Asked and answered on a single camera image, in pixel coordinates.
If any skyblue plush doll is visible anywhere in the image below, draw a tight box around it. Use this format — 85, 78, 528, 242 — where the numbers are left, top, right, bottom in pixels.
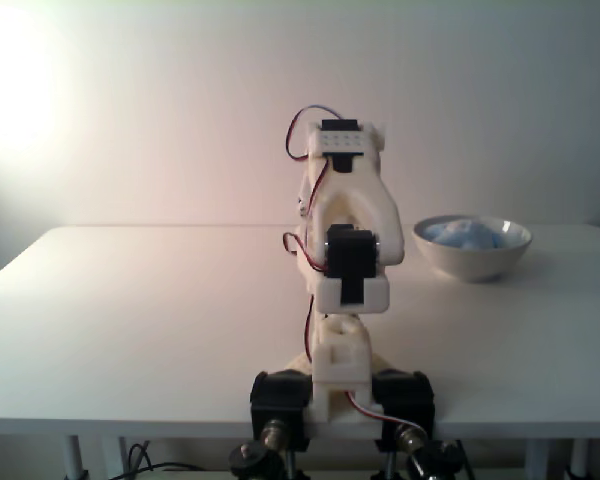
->
422, 218, 506, 249

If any white table leg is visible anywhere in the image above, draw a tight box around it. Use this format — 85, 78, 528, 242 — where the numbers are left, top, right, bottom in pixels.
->
524, 439, 552, 480
63, 435, 89, 480

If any black table clamp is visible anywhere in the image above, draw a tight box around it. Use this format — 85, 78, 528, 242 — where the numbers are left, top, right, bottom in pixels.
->
249, 368, 315, 480
371, 368, 437, 480

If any black tripod mount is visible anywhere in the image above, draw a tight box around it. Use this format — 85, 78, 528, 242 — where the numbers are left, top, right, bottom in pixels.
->
404, 439, 464, 480

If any red white servo lead cable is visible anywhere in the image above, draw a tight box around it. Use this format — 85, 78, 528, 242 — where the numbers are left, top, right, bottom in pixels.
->
344, 391, 427, 432

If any white ceramic bowl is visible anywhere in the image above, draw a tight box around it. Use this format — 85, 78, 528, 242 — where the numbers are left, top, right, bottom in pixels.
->
412, 214, 534, 284

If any black floor cable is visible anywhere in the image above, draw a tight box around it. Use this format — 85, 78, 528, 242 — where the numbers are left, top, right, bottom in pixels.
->
123, 442, 206, 477

